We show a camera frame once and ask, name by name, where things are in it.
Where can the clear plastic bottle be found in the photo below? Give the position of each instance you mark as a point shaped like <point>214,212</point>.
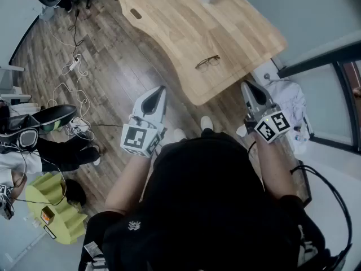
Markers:
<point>301,145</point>

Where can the white power strip with plugs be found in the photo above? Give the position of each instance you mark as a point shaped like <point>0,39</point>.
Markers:
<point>77,126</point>

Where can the person's black clothing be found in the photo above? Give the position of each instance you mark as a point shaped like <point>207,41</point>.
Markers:
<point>203,196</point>

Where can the thin-framed eyeglasses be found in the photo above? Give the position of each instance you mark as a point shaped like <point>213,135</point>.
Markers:
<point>214,61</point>

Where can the person's right forearm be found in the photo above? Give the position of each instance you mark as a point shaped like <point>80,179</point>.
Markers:
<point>273,171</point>

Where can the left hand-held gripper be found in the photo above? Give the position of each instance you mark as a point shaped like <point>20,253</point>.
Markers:
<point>135,138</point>

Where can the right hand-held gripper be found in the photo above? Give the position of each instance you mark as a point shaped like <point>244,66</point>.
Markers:
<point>270,126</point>

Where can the white crumpled cloth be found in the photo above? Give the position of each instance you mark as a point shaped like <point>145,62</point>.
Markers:
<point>287,100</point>

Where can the yellow-green stool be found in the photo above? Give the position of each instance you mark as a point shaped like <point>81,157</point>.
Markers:
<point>65,224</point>

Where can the slim white power strip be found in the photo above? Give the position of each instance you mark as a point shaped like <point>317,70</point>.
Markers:
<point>74,63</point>

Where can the black window frame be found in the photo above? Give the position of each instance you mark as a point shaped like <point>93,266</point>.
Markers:
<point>324,58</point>

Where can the person's white shoe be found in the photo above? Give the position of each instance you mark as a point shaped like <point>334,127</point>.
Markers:
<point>206,122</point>
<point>179,134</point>

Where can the person's left forearm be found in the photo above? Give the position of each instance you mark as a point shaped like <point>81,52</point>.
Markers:
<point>127,179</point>

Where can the person's right white shoe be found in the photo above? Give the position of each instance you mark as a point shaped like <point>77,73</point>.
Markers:
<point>206,122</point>

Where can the stack of white boards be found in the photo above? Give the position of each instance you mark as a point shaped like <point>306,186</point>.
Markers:
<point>26,109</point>

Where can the white side table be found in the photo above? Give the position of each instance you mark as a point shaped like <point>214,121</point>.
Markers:
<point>11,89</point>

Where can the person's left white shoe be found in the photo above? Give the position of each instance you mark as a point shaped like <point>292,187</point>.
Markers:
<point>179,134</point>

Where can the small orange box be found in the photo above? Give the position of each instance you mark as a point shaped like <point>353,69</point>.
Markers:
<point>47,215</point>

